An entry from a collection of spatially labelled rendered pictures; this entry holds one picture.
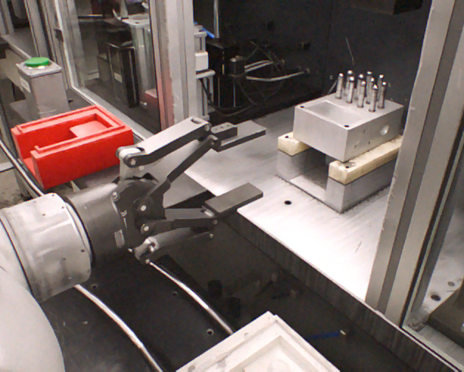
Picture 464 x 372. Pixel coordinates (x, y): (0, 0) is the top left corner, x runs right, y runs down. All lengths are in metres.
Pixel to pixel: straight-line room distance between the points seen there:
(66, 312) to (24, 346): 0.61
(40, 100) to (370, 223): 0.59
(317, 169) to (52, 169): 0.40
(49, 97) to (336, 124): 0.51
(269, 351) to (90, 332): 0.37
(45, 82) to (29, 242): 0.50
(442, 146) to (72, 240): 0.31
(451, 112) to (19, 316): 0.31
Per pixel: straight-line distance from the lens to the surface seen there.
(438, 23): 0.37
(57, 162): 0.71
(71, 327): 0.82
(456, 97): 0.37
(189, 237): 0.52
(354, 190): 0.63
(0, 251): 0.40
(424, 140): 0.39
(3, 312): 0.24
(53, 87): 0.87
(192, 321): 0.78
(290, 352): 0.51
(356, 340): 0.85
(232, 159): 0.74
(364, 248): 0.58
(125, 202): 0.44
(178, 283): 0.65
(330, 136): 0.61
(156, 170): 0.47
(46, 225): 0.41
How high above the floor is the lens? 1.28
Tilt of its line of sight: 33 degrees down
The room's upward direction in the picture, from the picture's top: straight up
